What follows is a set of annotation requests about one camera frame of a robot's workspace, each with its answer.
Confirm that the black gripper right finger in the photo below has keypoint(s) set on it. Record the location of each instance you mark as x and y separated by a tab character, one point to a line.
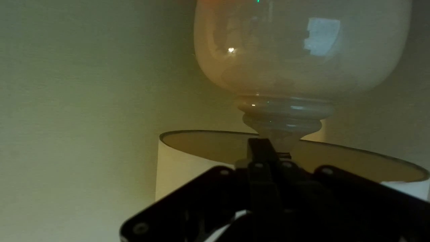
349	201

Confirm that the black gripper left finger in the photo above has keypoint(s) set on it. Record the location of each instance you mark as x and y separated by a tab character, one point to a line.
209	192

